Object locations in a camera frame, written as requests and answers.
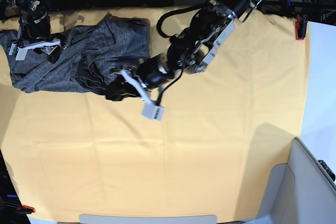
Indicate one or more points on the grey long-sleeve shirt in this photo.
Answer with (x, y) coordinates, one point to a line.
(87, 63)

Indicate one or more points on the red-black clamp left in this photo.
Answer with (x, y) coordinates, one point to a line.
(24, 210)

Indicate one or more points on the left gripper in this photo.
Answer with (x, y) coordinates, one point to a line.
(151, 73)

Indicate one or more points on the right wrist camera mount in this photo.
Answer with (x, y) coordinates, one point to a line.
(21, 52)

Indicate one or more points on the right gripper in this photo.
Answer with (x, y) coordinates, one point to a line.
(53, 56)

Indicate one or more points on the yellow table cloth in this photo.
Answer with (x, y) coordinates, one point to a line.
(221, 134)

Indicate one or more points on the red-black clamp right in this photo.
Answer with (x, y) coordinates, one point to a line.
(301, 26)

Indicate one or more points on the red-black clamp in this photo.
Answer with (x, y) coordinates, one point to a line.
(301, 26)
(24, 210)

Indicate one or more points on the white plastic bin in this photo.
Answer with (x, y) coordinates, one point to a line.
(298, 191)

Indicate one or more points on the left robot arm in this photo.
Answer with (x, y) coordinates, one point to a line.
(194, 48)

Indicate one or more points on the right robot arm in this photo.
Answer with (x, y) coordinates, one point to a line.
(34, 31)

